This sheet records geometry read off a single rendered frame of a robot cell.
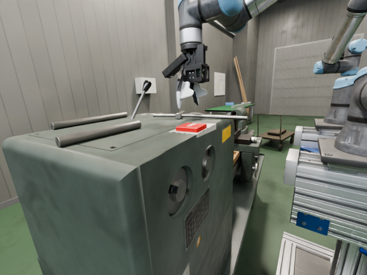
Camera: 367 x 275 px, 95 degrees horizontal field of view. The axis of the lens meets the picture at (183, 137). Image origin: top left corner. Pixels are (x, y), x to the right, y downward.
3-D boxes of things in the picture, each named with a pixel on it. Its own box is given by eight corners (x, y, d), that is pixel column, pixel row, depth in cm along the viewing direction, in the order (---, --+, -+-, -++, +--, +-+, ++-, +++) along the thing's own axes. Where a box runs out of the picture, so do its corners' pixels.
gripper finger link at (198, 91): (208, 105, 66) (203, 84, 59) (195, 105, 68) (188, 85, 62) (211, 100, 67) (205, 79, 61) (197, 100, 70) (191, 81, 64)
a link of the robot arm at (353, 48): (350, 54, 96) (354, 38, 93) (338, 58, 106) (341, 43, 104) (367, 53, 94) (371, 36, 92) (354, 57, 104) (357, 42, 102)
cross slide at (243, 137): (249, 145, 133) (249, 139, 132) (199, 139, 154) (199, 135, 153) (252, 139, 148) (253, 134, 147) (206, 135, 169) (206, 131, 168)
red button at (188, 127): (197, 136, 39) (197, 127, 39) (175, 134, 42) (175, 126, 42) (207, 131, 44) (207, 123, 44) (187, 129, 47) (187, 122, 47)
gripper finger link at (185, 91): (188, 103, 51) (195, 78, 53) (172, 103, 54) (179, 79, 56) (192, 109, 54) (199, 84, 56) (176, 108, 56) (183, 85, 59)
